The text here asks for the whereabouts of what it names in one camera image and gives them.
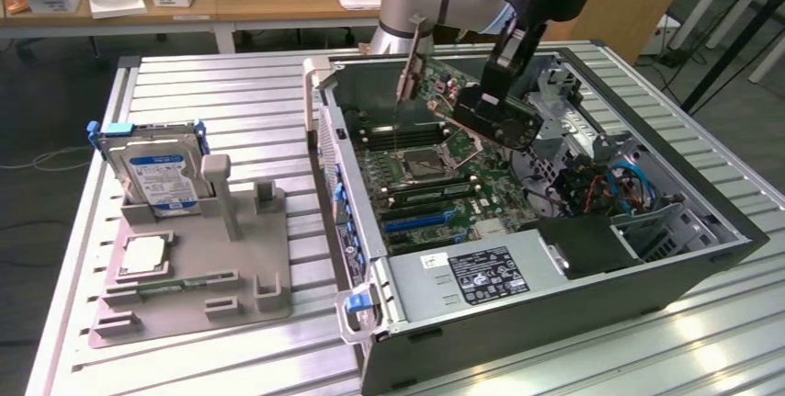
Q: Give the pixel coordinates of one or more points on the perforated metal drive cage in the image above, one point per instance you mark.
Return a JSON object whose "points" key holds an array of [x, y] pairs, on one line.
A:
{"points": [[570, 125]]}

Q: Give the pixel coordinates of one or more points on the blue expansion slot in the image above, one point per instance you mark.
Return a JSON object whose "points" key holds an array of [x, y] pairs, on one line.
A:
{"points": [[417, 222]]}

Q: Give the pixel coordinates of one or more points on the white table frame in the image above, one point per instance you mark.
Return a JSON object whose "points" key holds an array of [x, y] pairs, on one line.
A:
{"points": [[702, 1]]}

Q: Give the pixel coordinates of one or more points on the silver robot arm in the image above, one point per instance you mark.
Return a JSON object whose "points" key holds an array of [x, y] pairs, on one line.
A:
{"points": [[417, 1]]}

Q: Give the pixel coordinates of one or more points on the grey parts rack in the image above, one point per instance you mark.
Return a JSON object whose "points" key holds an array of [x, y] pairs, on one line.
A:
{"points": [[196, 249]]}

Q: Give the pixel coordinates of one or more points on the green graphics card black fan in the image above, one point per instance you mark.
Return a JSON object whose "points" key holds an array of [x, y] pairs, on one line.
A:
{"points": [[442, 79]]}

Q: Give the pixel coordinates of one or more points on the green motherboard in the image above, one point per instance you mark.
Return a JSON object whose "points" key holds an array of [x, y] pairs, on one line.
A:
{"points": [[502, 194]]}

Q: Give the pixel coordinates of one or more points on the silver CPU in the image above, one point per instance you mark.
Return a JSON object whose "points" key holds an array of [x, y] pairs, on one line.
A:
{"points": [[144, 256]]}

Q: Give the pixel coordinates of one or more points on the silver chipset heatsink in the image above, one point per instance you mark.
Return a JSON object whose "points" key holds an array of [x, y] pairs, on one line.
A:
{"points": [[493, 227]]}

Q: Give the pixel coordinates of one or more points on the green RAM stick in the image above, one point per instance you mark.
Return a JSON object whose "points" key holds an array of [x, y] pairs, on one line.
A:
{"points": [[429, 195], [178, 285]]}

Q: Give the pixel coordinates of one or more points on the black power strip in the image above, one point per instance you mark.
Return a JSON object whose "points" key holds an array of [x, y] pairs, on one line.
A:
{"points": [[673, 58]]}

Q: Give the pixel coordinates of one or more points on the white paper label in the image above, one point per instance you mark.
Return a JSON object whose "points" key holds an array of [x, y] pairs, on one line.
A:
{"points": [[190, 17]]}

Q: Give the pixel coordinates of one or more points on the hard disk with blue bracket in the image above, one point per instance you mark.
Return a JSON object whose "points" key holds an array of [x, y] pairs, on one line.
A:
{"points": [[156, 175]]}

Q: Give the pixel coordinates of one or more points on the metal socket cover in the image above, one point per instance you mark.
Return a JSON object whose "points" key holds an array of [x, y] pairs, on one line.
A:
{"points": [[457, 152]]}

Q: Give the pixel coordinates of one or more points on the grey metal disk bay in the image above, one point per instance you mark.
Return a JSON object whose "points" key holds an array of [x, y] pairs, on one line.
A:
{"points": [[665, 230]]}

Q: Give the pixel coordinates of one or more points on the white box with red mark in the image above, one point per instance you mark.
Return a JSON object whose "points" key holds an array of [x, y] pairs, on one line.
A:
{"points": [[660, 35]]}

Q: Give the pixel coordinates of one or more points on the wooden cabinet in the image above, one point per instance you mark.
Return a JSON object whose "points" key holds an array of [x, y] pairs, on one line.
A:
{"points": [[638, 10]]}

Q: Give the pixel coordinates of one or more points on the black slanted pole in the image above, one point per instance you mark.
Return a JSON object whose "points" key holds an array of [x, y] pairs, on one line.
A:
{"points": [[736, 47]]}

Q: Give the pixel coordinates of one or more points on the white box with round dish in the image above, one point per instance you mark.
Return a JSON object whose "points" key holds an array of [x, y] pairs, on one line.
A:
{"points": [[114, 1]]}

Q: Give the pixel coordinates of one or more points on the orange item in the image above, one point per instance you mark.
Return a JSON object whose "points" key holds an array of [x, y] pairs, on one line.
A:
{"points": [[15, 4]]}

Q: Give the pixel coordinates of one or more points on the grey power supply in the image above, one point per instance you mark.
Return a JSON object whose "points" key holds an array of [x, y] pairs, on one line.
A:
{"points": [[429, 290]]}

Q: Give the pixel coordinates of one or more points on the CPU socket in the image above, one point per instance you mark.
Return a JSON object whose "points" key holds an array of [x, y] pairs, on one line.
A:
{"points": [[423, 166]]}

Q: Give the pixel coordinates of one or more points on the black open PC case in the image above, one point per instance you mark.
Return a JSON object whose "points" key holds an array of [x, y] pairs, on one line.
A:
{"points": [[551, 322]]}

